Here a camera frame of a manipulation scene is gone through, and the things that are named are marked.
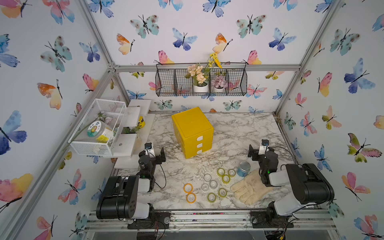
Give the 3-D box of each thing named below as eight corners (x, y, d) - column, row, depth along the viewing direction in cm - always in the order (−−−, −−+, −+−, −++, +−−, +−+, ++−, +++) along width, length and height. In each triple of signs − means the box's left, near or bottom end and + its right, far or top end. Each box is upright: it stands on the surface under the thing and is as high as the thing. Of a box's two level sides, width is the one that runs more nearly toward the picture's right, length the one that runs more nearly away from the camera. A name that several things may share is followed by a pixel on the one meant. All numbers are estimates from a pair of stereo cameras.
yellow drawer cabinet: (188, 164, 95) (185, 144, 78) (175, 137, 109) (170, 115, 91) (213, 152, 101) (216, 131, 83) (198, 128, 114) (198, 106, 96)
